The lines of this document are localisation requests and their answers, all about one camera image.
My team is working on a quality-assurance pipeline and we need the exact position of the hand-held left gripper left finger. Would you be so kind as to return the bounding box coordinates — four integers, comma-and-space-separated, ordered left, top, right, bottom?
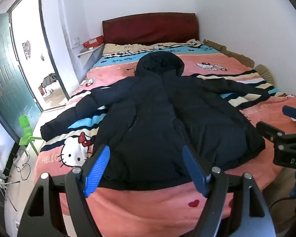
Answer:
17, 145, 111, 237

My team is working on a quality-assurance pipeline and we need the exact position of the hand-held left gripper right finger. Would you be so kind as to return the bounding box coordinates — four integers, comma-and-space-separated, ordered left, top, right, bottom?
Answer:
182, 145, 279, 237

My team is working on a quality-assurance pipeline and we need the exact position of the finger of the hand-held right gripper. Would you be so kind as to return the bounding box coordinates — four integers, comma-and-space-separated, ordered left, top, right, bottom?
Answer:
256, 121, 290, 143
282, 105, 296, 123

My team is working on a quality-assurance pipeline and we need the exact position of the black hooded puffer jacket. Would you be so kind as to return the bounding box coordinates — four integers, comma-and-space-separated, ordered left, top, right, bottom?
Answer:
40, 52, 270, 192

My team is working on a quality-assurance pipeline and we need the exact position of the blue knobbly object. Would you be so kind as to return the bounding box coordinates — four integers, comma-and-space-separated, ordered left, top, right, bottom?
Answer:
289, 170, 296, 198

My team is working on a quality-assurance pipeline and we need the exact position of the straw fan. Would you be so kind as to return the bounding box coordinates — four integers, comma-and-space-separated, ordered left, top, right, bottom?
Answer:
255, 64, 277, 85

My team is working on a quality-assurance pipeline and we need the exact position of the pink cartoon printed blanket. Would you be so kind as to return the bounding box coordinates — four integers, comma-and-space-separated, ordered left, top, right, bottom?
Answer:
36, 39, 296, 237

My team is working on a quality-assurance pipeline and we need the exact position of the green plastic chair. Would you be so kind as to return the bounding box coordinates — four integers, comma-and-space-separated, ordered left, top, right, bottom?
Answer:
18, 115, 41, 156

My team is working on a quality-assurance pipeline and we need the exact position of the brown cardboard sheet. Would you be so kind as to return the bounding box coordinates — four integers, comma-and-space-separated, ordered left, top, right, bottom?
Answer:
203, 39, 255, 68

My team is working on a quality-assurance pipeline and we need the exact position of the dark cloth pile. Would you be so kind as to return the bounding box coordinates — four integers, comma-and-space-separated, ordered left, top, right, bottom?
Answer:
39, 72, 58, 96

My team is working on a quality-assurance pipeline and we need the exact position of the white bedside shelf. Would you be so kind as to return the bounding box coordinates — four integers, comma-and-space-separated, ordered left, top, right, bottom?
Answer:
78, 43, 105, 71

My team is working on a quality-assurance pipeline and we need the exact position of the red box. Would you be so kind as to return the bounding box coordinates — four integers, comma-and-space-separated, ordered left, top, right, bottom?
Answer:
83, 36, 104, 48

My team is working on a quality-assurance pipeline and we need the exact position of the green door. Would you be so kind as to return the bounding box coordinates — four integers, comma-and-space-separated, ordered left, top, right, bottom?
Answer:
0, 13, 42, 142

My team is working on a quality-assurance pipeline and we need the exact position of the dark red headboard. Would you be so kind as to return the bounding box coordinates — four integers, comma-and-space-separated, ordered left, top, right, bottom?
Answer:
102, 13, 200, 46

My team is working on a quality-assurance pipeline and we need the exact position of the black floor cable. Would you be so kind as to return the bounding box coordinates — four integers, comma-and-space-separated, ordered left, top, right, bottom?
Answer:
14, 153, 33, 181

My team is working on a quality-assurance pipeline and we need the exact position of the dark door frame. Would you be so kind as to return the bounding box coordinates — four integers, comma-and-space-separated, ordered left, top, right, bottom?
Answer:
8, 0, 70, 113

